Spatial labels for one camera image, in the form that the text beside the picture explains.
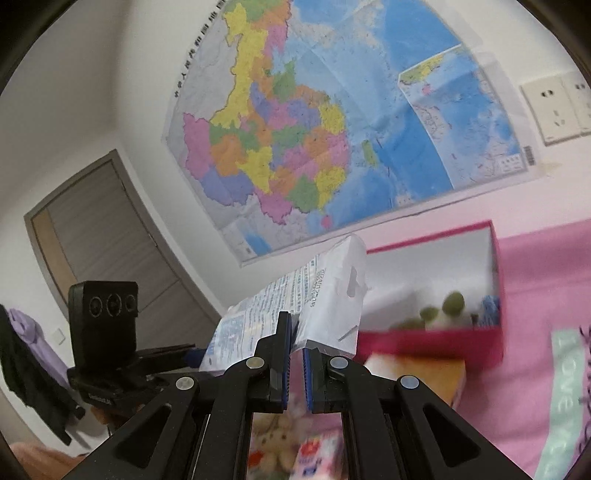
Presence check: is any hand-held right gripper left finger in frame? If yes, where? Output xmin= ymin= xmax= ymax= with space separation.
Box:
xmin=60 ymin=311 xmax=293 ymax=480

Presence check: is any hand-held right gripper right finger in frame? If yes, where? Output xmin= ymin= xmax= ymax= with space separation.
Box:
xmin=301 ymin=340 xmax=534 ymax=480

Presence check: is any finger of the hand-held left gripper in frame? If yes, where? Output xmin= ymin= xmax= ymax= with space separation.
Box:
xmin=137 ymin=344 xmax=206 ymax=377

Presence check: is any beige plush toy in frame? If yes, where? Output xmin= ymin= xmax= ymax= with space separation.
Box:
xmin=250 ymin=412 xmax=302 ymax=478

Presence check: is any white packet with blue print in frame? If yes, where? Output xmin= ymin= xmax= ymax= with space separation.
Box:
xmin=198 ymin=234 xmax=370 ymax=372

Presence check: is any yellow box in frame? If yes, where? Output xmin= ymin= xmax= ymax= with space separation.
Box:
xmin=364 ymin=353 xmax=466 ymax=409

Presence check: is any pink cardboard box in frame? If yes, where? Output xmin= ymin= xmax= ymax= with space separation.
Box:
xmin=355 ymin=220 xmax=507 ymax=373

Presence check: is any person's left forearm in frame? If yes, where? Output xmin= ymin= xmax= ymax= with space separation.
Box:
xmin=7 ymin=440 xmax=95 ymax=480

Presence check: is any purple hanging garment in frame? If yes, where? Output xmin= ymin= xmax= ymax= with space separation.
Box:
xmin=9 ymin=308 xmax=71 ymax=385

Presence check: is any white and red packet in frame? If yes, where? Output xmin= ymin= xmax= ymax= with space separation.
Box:
xmin=294 ymin=433 xmax=345 ymax=480

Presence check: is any dark hanging garment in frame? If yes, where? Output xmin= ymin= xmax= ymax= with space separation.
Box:
xmin=0 ymin=305 xmax=86 ymax=446

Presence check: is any grey door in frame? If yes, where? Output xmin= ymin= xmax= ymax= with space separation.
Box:
xmin=24 ymin=148 xmax=228 ymax=361

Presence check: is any pink blanket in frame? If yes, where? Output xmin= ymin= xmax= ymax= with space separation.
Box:
xmin=249 ymin=203 xmax=591 ymax=480

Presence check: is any colourful wall map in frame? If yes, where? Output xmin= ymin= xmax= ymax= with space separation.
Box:
xmin=161 ymin=0 xmax=539 ymax=268

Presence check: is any white wall socket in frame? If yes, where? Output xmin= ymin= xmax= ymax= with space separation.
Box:
xmin=566 ymin=70 xmax=591 ymax=136
xmin=521 ymin=76 xmax=583 ymax=147

